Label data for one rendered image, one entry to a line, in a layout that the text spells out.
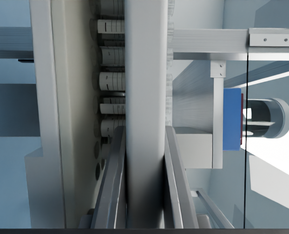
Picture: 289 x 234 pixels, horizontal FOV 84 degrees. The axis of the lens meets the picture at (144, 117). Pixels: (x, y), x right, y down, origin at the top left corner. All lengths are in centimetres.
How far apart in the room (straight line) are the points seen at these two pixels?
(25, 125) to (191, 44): 63
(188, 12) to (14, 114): 407
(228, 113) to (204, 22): 395
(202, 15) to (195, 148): 411
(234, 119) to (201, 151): 15
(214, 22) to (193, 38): 406
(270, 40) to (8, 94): 85
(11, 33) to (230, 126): 65
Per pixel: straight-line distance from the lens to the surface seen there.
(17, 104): 76
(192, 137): 49
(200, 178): 483
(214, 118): 51
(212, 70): 52
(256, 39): 52
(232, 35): 50
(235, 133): 58
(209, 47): 47
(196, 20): 439
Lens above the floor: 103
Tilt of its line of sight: 1 degrees up
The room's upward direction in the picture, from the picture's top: 90 degrees clockwise
